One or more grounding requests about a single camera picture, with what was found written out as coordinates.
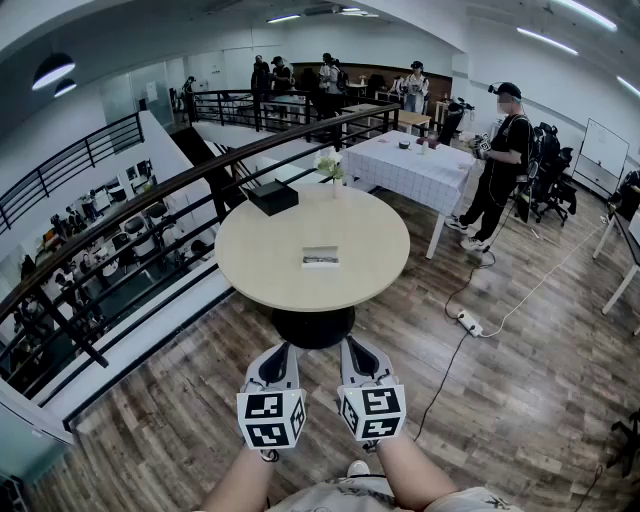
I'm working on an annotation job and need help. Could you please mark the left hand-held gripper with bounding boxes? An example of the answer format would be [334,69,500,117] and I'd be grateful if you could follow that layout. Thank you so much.
[235,341,307,462]

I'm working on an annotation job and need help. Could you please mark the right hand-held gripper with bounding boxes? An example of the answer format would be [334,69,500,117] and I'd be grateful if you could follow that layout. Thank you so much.
[337,335,407,454]

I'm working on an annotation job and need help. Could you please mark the person's right forearm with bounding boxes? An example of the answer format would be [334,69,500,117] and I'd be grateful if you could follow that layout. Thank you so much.
[374,433,459,507]

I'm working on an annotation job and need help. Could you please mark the person's left forearm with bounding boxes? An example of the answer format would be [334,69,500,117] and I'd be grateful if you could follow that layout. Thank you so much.
[202,443,275,512]

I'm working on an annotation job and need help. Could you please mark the round wooden table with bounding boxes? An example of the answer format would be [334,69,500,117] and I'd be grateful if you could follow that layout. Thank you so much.
[214,182,412,351]

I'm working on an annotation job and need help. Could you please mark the white power strip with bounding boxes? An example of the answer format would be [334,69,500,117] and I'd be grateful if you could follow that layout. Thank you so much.
[456,309,485,338]

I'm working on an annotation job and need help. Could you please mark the person's white printed shirt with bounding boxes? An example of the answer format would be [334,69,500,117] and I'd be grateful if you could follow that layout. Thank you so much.
[192,474,524,512]

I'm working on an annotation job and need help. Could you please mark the black box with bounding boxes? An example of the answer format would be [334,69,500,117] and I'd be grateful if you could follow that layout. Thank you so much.
[239,181,301,218]

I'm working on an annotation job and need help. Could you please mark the white vase with white flowers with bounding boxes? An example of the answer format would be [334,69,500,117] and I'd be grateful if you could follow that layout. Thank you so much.
[313,148,347,201]

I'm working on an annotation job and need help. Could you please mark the table with checked cloth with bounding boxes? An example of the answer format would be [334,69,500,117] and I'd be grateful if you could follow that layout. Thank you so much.
[340,130,477,261]

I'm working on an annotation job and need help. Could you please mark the black railing with brown handrail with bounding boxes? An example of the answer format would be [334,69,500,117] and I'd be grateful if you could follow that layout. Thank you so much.
[0,101,402,432]

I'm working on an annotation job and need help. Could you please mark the light wooden table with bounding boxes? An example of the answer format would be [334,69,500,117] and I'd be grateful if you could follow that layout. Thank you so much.
[341,103,433,137]

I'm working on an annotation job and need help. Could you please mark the black office chair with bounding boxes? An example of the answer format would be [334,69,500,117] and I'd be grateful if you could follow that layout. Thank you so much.
[542,145,579,229]
[528,121,562,222]

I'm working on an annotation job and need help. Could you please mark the white desk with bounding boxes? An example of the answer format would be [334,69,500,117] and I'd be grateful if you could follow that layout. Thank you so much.
[591,208,640,337]

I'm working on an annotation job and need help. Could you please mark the black metal railing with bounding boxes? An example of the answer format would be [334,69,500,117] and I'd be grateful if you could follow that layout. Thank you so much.
[0,111,147,237]

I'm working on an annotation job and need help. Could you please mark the white whiteboard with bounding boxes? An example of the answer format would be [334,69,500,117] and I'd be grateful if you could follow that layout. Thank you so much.
[571,117,631,194]

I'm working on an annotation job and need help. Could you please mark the black floor cable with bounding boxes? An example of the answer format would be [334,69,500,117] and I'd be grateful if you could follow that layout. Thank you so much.
[412,249,497,442]

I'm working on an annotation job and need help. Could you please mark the white floor cable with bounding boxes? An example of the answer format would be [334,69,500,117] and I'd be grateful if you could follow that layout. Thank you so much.
[478,218,609,339]

